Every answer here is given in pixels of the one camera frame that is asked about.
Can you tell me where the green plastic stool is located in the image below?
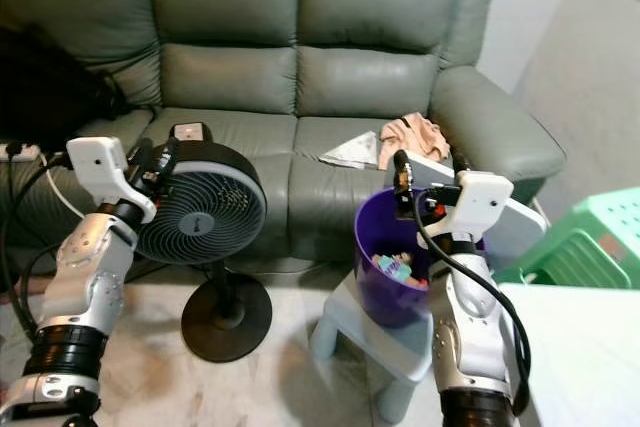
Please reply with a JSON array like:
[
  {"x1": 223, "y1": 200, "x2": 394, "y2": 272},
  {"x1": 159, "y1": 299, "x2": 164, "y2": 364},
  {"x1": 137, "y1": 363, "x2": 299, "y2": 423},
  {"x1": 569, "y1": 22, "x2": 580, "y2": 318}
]
[{"x1": 520, "y1": 187, "x2": 640, "y2": 288}]

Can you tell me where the white power cable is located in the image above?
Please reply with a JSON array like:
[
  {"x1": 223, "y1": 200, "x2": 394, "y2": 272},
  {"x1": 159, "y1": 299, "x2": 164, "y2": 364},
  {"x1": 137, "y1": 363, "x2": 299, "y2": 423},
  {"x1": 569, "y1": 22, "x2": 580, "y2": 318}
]
[{"x1": 36, "y1": 152, "x2": 83, "y2": 223}]

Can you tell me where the white power strip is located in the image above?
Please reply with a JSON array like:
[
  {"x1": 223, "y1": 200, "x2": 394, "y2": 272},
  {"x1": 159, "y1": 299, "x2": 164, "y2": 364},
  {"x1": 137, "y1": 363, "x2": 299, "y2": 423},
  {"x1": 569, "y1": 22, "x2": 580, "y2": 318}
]
[{"x1": 0, "y1": 142, "x2": 42, "y2": 164}]

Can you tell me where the black standing fan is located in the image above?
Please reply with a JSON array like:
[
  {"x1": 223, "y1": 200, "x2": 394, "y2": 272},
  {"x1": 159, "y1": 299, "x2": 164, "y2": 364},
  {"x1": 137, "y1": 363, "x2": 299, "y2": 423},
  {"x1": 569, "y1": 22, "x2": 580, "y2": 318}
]
[{"x1": 135, "y1": 122, "x2": 269, "y2": 364}]

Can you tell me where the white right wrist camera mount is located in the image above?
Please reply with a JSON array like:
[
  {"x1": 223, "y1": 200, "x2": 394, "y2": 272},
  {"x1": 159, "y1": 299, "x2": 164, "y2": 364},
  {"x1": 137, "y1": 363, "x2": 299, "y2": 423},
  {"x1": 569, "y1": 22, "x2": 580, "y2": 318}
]
[{"x1": 453, "y1": 172, "x2": 517, "y2": 241}]

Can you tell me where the grey-green leather sofa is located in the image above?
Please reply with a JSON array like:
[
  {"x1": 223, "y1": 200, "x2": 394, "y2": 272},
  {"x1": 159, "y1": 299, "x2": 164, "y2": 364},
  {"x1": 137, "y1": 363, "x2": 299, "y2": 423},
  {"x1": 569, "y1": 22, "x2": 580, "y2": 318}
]
[{"x1": 0, "y1": 0, "x2": 568, "y2": 270}]

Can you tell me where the pale blue plastic panel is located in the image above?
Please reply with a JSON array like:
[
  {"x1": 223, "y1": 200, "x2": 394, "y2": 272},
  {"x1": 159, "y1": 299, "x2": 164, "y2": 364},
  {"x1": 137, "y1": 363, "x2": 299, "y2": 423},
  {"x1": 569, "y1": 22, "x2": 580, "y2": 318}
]
[{"x1": 400, "y1": 151, "x2": 553, "y2": 270}]

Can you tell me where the purple plastic rubbish bin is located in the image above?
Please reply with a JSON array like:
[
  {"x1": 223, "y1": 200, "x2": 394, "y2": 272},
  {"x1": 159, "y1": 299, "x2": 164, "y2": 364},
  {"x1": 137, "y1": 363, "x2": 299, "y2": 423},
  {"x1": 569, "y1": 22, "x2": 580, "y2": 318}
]
[{"x1": 354, "y1": 187, "x2": 487, "y2": 331}]

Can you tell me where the teal label wrapper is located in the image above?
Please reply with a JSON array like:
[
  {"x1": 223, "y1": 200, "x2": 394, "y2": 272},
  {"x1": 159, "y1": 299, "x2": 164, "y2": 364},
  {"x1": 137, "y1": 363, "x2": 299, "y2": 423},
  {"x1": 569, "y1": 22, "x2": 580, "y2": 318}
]
[{"x1": 372, "y1": 252, "x2": 417, "y2": 286}]

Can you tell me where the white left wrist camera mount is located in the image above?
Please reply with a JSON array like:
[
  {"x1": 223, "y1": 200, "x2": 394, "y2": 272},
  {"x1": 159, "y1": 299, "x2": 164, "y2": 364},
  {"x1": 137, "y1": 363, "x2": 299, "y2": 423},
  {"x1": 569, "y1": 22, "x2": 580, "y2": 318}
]
[{"x1": 66, "y1": 137, "x2": 158, "y2": 225}]

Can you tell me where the peach crumpled cloth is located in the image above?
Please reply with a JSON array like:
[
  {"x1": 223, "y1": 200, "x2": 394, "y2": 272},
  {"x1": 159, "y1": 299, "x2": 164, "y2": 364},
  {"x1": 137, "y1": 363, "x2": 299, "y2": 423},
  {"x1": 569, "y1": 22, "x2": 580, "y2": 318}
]
[{"x1": 378, "y1": 114, "x2": 452, "y2": 171}]

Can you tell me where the pale blue plastic stool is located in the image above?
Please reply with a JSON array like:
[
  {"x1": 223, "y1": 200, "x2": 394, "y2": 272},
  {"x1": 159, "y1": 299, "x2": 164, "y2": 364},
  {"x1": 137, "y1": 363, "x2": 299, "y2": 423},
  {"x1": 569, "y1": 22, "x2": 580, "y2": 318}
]
[{"x1": 310, "y1": 247, "x2": 443, "y2": 424}]

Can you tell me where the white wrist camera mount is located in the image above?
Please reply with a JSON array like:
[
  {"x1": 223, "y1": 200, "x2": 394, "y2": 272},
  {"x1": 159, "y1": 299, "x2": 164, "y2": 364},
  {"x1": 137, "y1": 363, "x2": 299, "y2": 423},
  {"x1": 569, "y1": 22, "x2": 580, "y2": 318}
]
[
  {"x1": 66, "y1": 137, "x2": 158, "y2": 225},
  {"x1": 453, "y1": 172, "x2": 517, "y2": 241}
]

